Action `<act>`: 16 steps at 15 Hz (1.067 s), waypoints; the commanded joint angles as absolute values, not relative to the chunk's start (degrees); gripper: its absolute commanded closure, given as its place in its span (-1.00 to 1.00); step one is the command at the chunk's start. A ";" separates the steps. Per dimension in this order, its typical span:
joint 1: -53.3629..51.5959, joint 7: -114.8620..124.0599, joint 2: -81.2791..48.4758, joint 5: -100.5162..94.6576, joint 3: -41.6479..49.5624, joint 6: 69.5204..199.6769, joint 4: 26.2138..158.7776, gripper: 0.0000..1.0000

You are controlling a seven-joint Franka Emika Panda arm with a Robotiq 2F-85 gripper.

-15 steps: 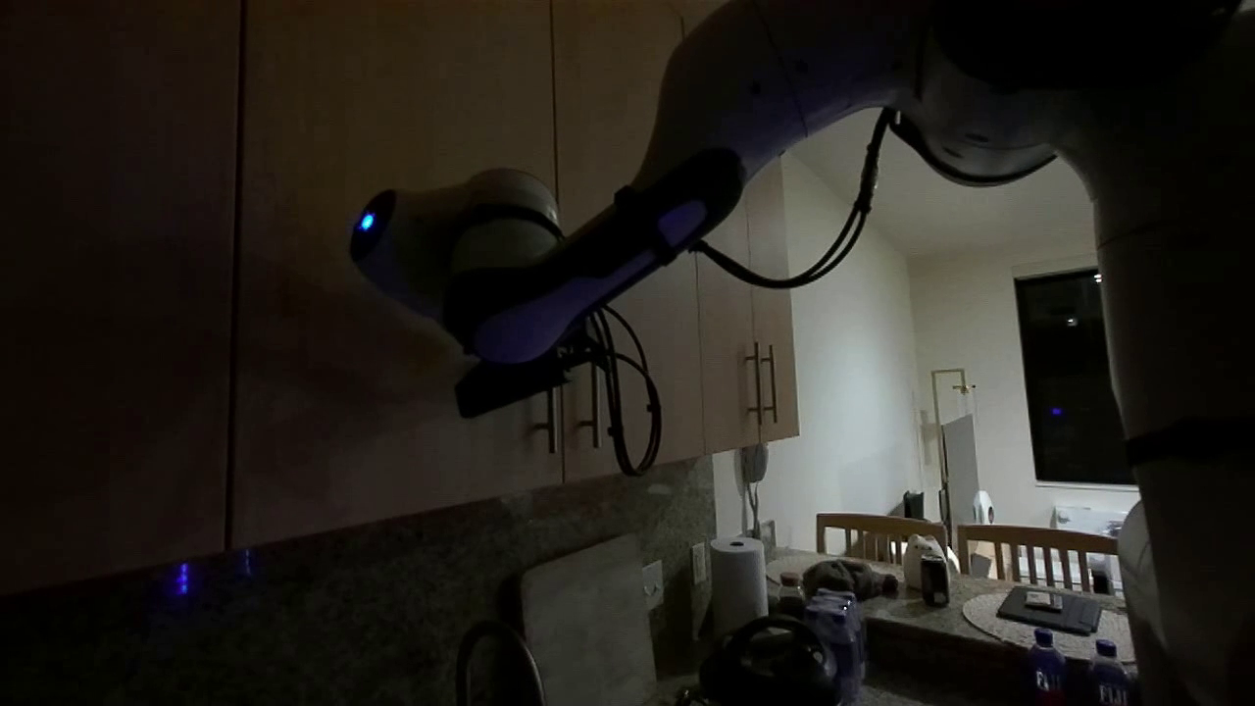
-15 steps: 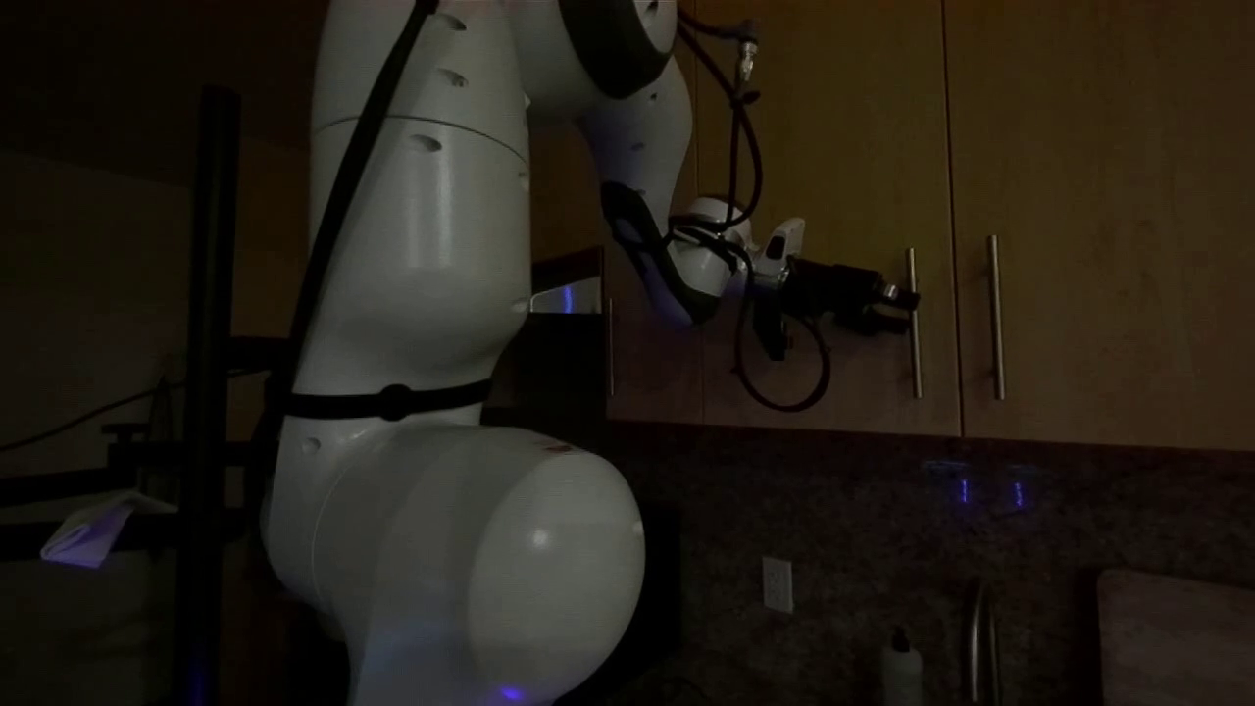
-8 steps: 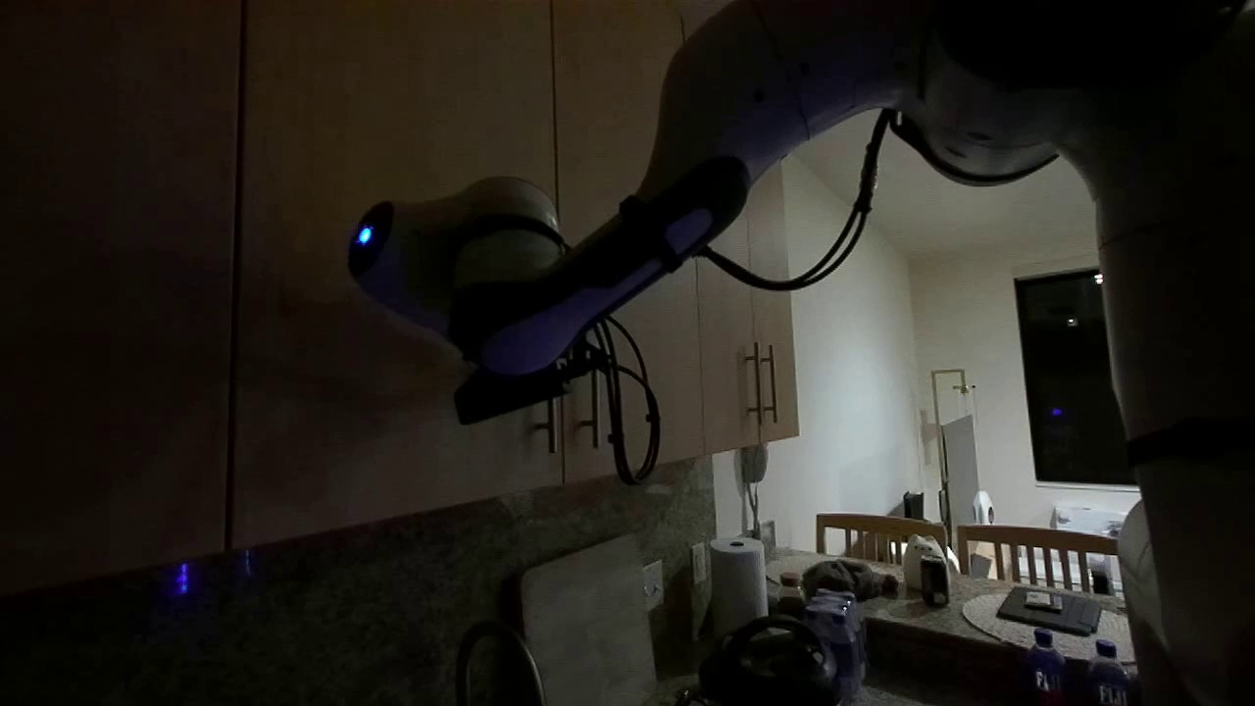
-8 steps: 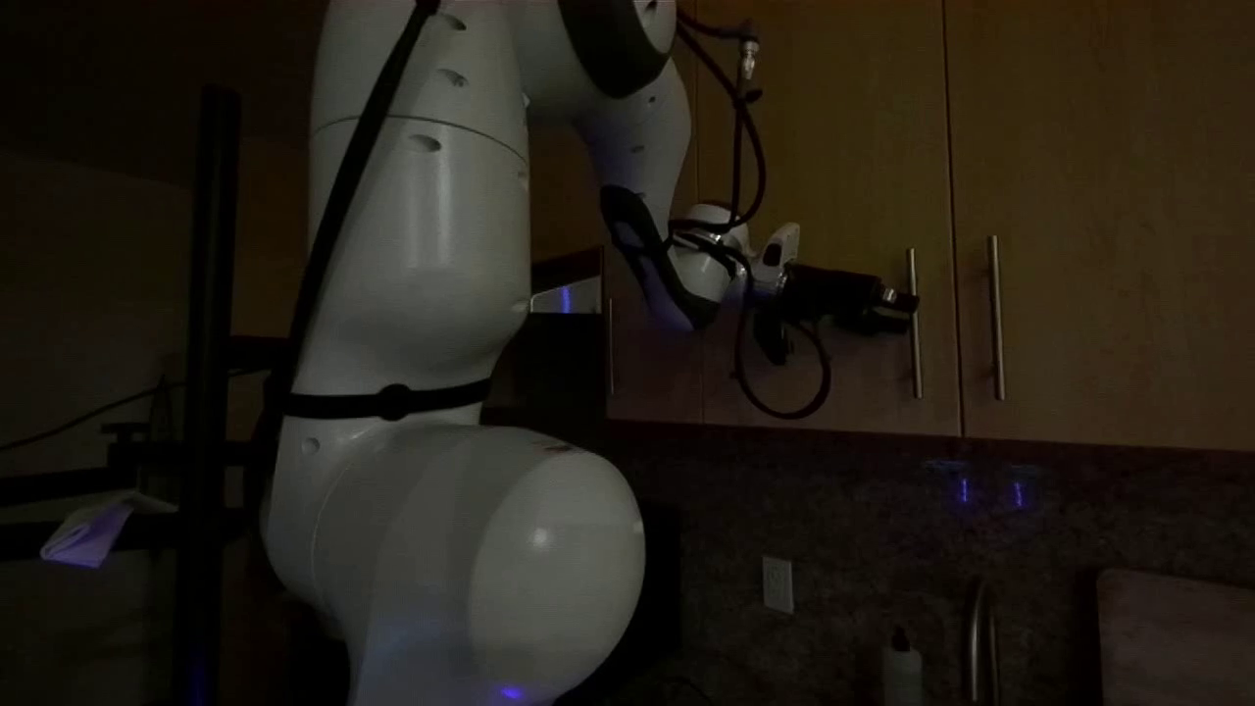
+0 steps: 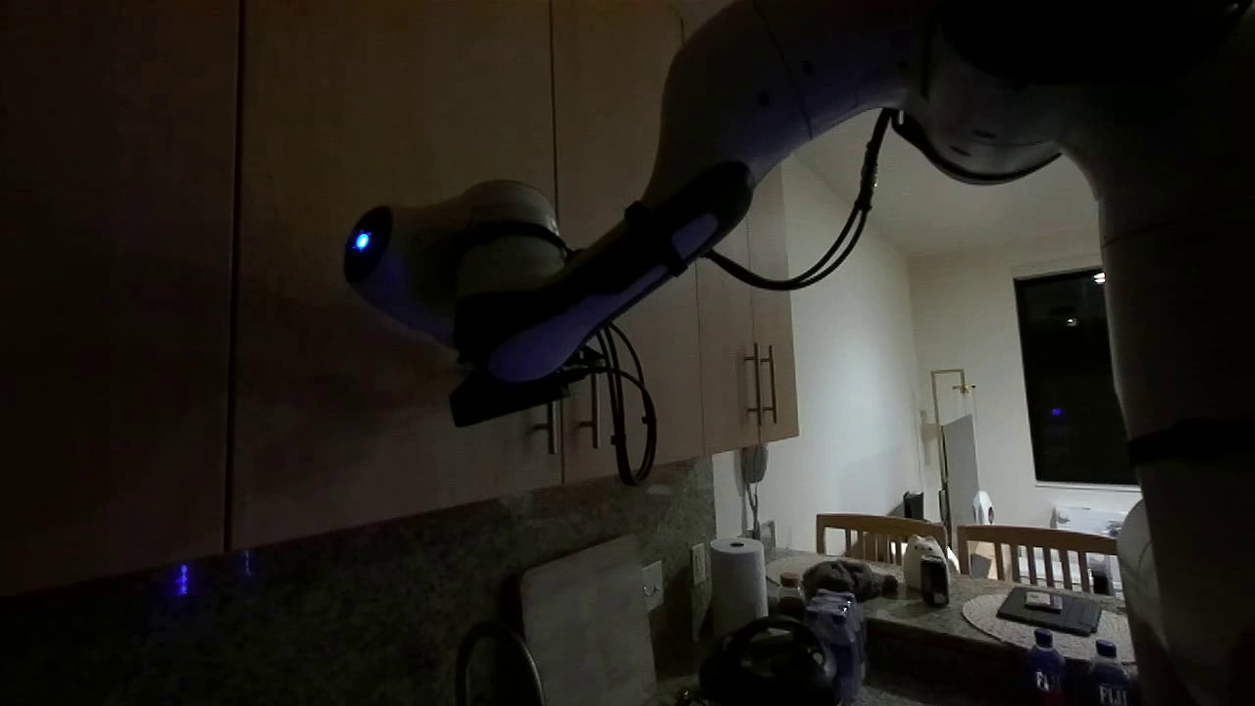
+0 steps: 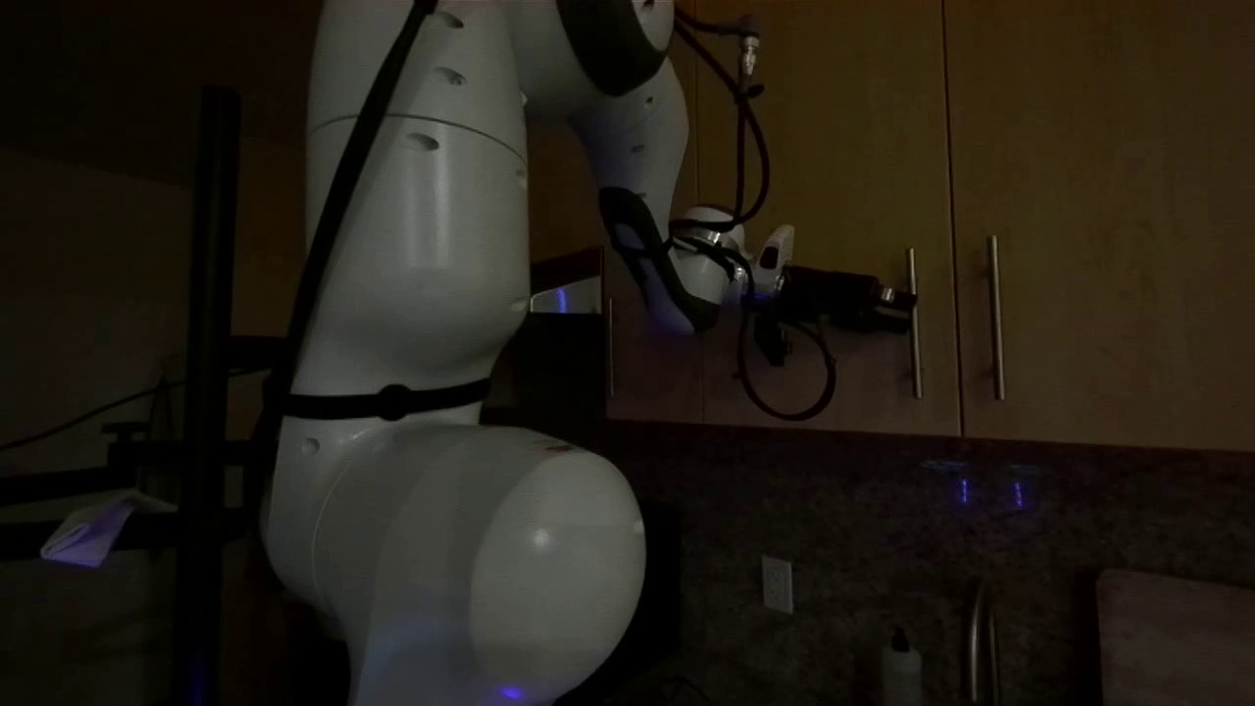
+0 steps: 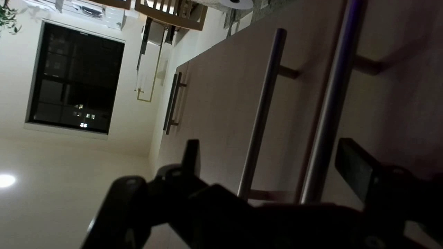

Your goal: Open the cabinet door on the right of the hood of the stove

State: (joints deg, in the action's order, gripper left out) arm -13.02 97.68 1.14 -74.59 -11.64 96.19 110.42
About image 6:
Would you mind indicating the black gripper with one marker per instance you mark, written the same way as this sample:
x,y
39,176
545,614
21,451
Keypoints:
x,y
826,294

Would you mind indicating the wooden cabinet door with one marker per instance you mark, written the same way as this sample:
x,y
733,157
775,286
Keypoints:
x,y
1124,197
848,132

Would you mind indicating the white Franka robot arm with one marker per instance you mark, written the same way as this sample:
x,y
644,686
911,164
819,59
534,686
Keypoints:
x,y
418,238

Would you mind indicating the dark stove range hood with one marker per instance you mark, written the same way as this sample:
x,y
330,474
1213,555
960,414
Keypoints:
x,y
554,367

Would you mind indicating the wooden cabinet over hood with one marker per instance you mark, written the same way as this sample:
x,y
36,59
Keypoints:
x,y
563,181

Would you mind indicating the blue indicator light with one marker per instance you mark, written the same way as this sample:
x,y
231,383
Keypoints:
x,y
1018,493
960,493

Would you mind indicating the soap dispenser bottle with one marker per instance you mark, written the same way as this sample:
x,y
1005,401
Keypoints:
x,y
900,673

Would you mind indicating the black metal stand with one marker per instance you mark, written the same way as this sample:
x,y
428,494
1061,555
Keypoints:
x,y
213,259

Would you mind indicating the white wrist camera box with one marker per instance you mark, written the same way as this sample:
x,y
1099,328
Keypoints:
x,y
775,259

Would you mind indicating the white wall outlet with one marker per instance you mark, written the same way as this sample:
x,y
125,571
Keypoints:
x,y
776,585

